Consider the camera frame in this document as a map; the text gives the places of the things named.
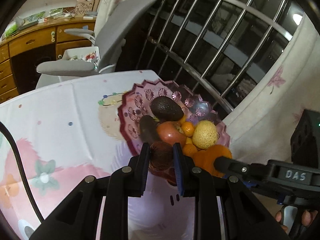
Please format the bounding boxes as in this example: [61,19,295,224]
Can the tangerine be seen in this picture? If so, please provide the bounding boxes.
[178,115,187,125]
[192,145,233,178]
[185,137,193,144]
[182,144,198,157]
[181,121,195,138]

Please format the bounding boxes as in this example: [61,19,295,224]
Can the small brown passion fruit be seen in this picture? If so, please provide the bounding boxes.
[149,141,174,172]

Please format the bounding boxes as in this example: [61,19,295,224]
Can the yellow pear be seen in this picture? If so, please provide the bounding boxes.
[192,120,219,150]

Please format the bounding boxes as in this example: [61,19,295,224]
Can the red apple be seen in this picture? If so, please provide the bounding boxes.
[157,121,187,147]

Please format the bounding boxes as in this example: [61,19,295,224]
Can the dark avocado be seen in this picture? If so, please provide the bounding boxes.
[150,96,184,121]

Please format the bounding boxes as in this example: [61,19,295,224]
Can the dark overripe banana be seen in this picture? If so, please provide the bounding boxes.
[139,115,161,145]

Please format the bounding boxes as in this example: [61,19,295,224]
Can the right hand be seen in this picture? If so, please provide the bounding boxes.
[274,208,318,233]

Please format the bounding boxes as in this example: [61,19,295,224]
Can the white butterfly curtain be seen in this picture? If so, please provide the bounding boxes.
[223,15,319,164]

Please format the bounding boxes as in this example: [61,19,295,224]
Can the pink glass fruit bowl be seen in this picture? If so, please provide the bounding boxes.
[118,80,232,183]

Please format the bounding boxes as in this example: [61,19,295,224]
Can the cartoon printed tablecloth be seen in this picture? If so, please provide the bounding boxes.
[1,70,207,239]

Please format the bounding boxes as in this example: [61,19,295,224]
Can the metal window bars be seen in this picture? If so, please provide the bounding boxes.
[135,0,304,116]

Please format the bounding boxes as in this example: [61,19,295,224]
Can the grey office chair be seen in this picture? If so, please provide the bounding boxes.
[36,0,157,88]

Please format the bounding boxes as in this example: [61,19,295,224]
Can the wooden desk with drawers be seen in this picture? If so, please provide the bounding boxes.
[1,18,95,103]

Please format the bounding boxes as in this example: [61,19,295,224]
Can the black cable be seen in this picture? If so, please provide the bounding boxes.
[0,121,46,224]

